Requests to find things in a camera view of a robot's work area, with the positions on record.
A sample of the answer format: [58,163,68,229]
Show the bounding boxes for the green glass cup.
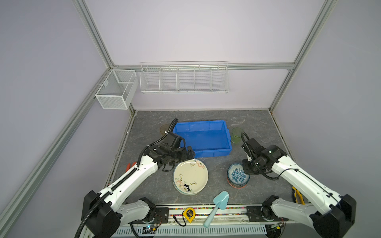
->
[231,128,244,144]

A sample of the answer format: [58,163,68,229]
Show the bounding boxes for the orange patterned bowl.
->
[227,179,247,189]

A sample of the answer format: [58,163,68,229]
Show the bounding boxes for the blue patterned bowl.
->
[227,163,250,184]

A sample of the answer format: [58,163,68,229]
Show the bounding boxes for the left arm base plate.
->
[133,207,170,225]

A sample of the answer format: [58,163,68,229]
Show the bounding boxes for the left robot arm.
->
[74,118,195,238]

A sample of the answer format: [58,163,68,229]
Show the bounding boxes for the green rimmed bottom plate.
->
[173,180,205,195]

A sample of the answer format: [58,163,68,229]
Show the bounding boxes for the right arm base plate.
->
[246,205,289,222]

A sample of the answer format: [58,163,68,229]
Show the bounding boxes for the amber glass cup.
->
[160,124,171,136]

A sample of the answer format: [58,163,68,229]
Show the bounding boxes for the blue plastic bin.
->
[173,120,232,158]

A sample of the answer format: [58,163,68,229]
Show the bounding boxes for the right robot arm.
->
[241,132,357,238]

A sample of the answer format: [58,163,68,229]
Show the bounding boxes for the white wire rack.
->
[140,61,230,94]

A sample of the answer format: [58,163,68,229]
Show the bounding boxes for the yellow tape measure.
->
[182,207,196,223]

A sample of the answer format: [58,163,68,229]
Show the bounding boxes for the white mesh basket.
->
[95,69,139,110]

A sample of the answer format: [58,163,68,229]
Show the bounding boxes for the red work glove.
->
[126,162,136,172]

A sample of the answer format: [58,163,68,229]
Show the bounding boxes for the teal plastic shovel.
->
[203,191,229,228]

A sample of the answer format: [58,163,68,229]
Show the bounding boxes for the cream floral plate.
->
[173,159,209,186]

